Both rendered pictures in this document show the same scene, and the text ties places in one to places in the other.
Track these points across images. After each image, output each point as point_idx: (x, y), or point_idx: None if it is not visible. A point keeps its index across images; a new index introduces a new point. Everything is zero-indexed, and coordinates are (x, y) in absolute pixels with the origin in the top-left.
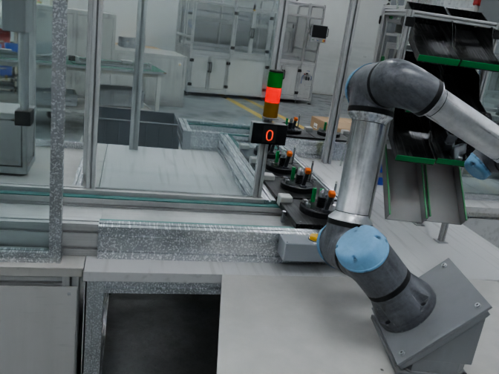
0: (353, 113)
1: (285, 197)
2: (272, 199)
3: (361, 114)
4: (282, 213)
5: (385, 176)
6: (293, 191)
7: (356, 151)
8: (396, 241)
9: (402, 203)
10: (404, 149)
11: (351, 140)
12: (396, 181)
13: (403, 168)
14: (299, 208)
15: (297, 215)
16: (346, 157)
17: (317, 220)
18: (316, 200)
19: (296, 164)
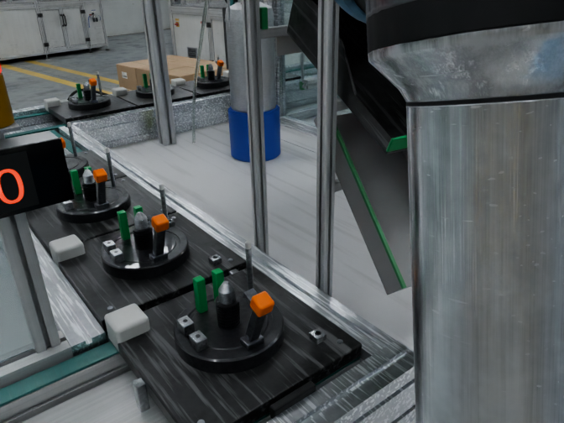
0: (464, 54)
1: (127, 327)
2: (93, 331)
3: (550, 53)
4: (136, 391)
5: (352, 189)
6: (140, 276)
7: (535, 314)
8: (385, 299)
9: (404, 240)
10: (387, 115)
11: (476, 246)
12: (373, 190)
13: (374, 153)
14: (177, 349)
15: (181, 390)
16: (453, 348)
17: (243, 386)
18: (210, 300)
19: (122, 180)
